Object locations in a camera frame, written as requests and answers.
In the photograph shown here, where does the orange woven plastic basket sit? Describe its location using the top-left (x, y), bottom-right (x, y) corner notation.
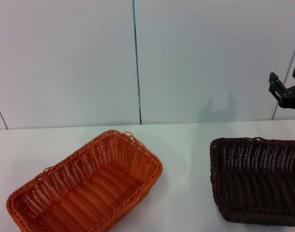
top-left (6, 130), bottom-right (163, 232)

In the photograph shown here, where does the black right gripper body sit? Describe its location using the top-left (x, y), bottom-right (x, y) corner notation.
top-left (279, 83), bottom-right (295, 110)

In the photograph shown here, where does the dark brown woven basket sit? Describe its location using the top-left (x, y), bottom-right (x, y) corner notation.
top-left (209, 136), bottom-right (295, 228)

